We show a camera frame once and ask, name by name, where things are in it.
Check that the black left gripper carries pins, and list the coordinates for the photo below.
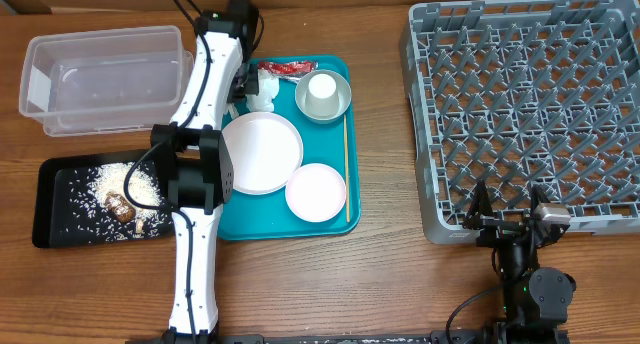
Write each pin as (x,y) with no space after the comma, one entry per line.
(251,86)

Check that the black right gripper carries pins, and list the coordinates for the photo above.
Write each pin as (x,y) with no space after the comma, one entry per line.
(480,215)

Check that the red foil wrapper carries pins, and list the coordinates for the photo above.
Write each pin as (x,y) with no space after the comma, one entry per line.
(292,71)

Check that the large white plate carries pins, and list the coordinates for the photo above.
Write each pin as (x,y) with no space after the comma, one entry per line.
(265,150)

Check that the white rice pile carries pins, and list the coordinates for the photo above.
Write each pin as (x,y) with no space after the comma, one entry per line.
(87,216)

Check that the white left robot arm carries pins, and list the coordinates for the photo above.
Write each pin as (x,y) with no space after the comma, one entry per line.
(193,165)

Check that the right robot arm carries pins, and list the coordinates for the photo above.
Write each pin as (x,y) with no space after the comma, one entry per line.
(535,298)

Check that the grey dishwasher rack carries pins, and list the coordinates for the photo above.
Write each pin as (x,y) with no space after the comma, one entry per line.
(523,93)

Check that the clear plastic waste bin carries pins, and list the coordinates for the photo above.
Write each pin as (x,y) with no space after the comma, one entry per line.
(106,81)

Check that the black food waste tray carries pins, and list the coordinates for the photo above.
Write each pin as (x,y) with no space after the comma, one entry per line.
(48,208)

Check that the grey bowl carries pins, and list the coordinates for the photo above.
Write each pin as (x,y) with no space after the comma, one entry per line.
(344,93)

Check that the white paper cup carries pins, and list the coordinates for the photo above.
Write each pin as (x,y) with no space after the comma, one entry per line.
(322,98)

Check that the teal serving tray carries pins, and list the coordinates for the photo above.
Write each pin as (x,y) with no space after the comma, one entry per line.
(261,217)

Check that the wooden chopstick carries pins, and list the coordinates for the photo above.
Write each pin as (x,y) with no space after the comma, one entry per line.
(347,174)

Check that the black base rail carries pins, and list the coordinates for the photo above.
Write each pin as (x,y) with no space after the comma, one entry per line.
(435,337)

